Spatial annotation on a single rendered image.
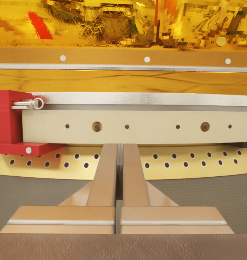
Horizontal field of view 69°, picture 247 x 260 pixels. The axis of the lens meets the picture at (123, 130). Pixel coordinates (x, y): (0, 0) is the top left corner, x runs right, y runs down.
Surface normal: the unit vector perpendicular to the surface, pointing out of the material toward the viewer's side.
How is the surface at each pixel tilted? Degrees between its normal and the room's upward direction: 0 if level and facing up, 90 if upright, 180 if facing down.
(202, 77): 90
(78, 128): 90
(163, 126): 90
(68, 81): 90
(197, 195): 62
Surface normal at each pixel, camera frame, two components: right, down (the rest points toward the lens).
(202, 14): 0.11, 0.69
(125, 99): 0.01, 0.10
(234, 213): 0.20, -0.38
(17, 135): 0.99, 0.02
